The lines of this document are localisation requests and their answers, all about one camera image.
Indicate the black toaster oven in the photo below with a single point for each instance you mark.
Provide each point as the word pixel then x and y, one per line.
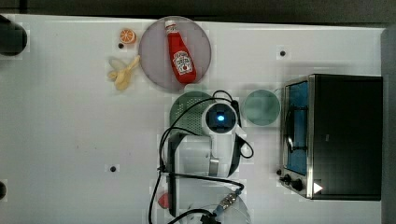
pixel 331 132

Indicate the green oval strainer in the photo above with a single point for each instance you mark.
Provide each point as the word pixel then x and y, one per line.
pixel 187 111

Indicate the green round plate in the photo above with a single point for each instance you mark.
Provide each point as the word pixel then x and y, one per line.
pixel 261 107

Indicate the peeled banana toy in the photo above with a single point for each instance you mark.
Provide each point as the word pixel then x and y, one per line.
pixel 122 72

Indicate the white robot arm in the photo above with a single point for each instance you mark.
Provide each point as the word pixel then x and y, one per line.
pixel 199 169

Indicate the red strawberry toy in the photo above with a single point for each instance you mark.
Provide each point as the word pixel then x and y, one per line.
pixel 163 201

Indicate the grey round plate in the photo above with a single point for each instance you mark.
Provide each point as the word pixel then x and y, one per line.
pixel 153 50

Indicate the red ketchup bottle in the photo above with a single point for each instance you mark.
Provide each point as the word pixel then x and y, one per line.
pixel 179 55

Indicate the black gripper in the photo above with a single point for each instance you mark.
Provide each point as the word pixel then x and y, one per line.
pixel 235 106

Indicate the orange slice toy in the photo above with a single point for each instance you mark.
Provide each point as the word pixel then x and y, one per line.
pixel 127 36

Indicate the black small cylinder post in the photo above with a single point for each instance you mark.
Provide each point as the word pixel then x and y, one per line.
pixel 3 190

